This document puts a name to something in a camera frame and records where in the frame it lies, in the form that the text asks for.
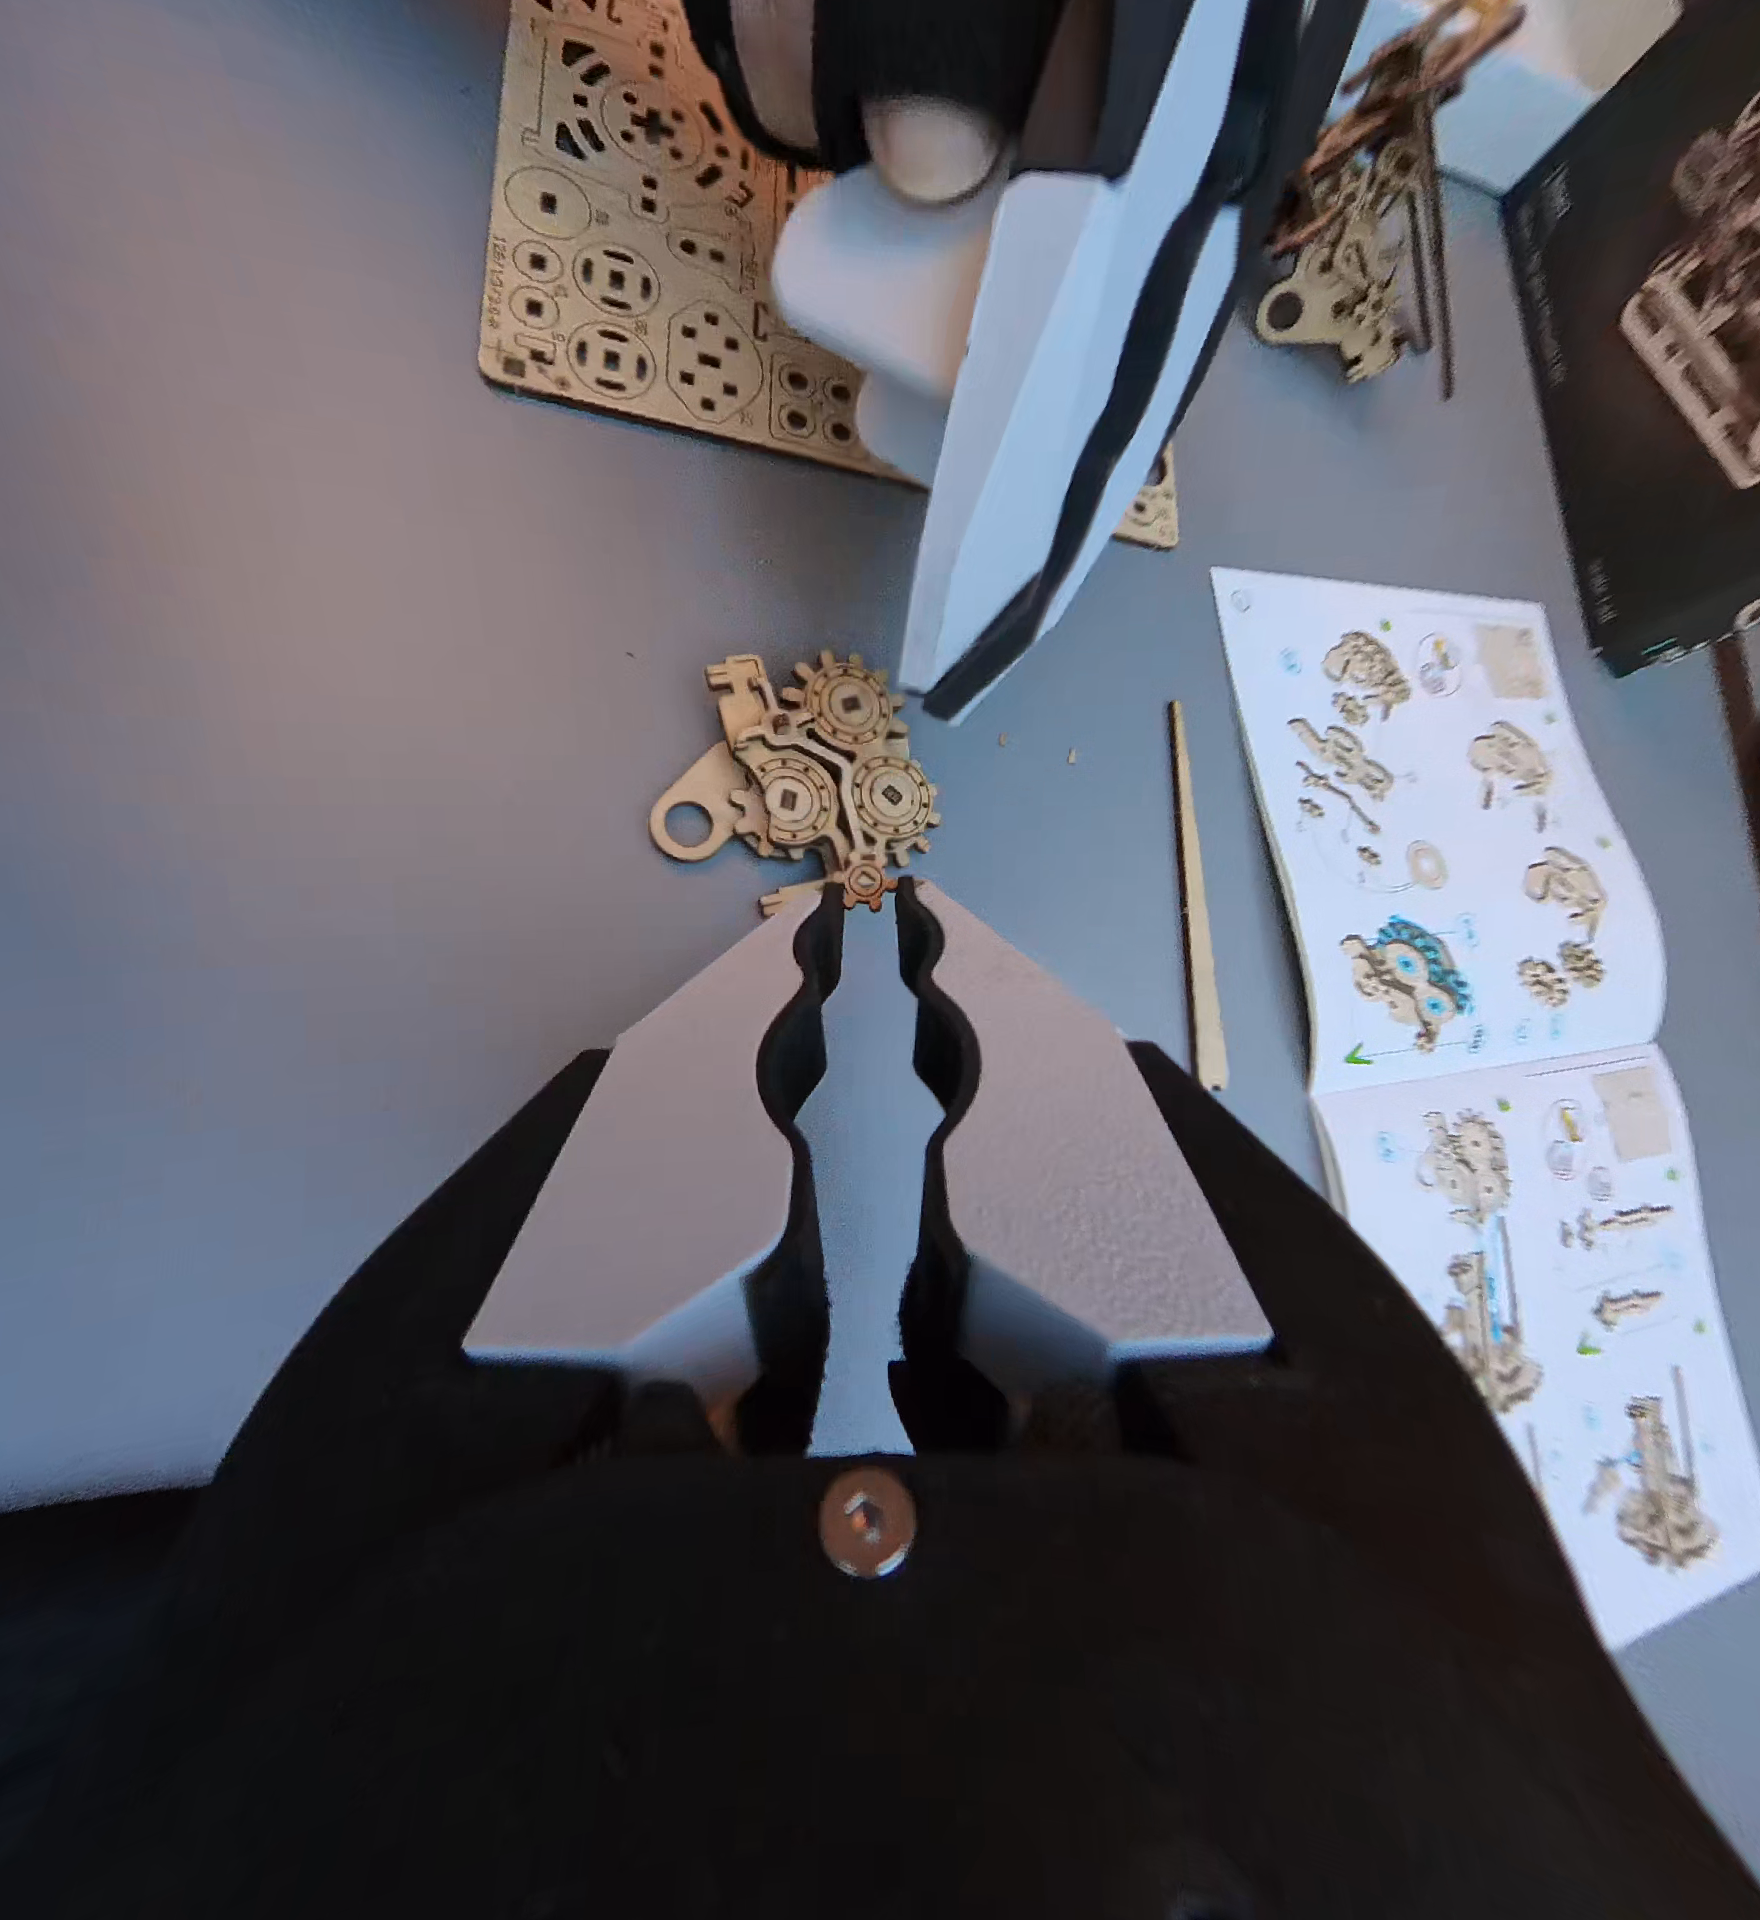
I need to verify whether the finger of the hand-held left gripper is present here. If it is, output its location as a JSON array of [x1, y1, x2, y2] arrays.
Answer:
[[952, 187, 1249, 723], [896, 0, 1257, 722]]

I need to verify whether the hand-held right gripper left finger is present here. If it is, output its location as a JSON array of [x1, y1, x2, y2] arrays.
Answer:
[[460, 877, 845, 1454]]

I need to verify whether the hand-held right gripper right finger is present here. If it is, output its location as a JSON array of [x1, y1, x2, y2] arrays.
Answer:
[[894, 877, 1277, 1454]]

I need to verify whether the wooden gear assembly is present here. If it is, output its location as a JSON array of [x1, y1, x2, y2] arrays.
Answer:
[[649, 648, 941, 919]]

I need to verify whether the grey desk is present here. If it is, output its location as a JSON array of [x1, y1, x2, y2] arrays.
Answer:
[[0, 0, 1760, 1800]]

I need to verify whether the person's left hand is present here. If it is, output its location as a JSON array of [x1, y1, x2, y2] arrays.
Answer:
[[857, 90, 1014, 210]]

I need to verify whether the dark wooden model mechanism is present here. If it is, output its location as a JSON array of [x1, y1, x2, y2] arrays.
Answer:
[[1256, 0, 1526, 399]]

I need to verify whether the tapered wooden stick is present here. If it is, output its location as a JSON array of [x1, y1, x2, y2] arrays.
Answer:
[[1166, 697, 1232, 1090]]

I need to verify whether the black product box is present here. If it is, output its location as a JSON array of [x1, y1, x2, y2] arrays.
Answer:
[[1501, 0, 1760, 679]]

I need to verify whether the white cardboard box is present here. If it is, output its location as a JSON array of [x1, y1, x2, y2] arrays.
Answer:
[[1345, 0, 1683, 198]]

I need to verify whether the wooden laser-cut parts sheet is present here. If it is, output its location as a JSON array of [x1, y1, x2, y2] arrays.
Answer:
[[478, 0, 1182, 549]]

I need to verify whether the white instruction booklet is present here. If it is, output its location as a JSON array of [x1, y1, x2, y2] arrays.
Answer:
[[1209, 566, 1760, 1651]]

